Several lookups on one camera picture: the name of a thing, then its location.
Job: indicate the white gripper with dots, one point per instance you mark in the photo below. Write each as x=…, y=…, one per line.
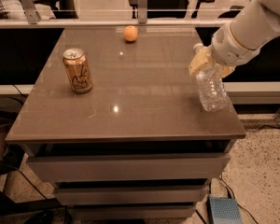
x=230, y=49

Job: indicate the middle grey drawer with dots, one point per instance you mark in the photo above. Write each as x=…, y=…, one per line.
x=131, y=195

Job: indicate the orange fruit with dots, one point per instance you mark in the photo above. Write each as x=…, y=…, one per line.
x=130, y=33

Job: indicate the grey railing with posts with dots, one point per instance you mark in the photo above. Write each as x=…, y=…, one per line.
x=115, y=20

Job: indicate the clear plastic water bottle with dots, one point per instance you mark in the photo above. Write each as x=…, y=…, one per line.
x=212, y=94

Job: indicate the grey drawer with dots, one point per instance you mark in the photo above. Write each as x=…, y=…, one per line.
x=131, y=195
x=128, y=168
x=133, y=212

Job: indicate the orange LaCroix soda can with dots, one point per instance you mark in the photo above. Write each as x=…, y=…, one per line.
x=76, y=66

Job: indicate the bottom grey drawer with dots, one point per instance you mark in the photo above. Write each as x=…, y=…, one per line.
x=133, y=212

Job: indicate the black office chair centre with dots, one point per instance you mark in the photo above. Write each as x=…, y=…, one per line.
x=167, y=8

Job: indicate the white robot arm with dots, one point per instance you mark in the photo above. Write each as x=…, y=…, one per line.
x=238, y=41

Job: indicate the black equipment at left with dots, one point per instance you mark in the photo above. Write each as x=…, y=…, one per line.
x=10, y=161

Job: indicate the black office chair right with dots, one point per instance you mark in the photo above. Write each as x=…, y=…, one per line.
x=234, y=10

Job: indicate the top grey drawer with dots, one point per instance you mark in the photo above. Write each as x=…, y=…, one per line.
x=128, y=168

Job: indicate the grey drawer cabinet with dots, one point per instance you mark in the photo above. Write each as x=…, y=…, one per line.
x=142, y=102

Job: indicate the black office chair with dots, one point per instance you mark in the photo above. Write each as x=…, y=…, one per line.
x=167, y=8
x=234, y=10

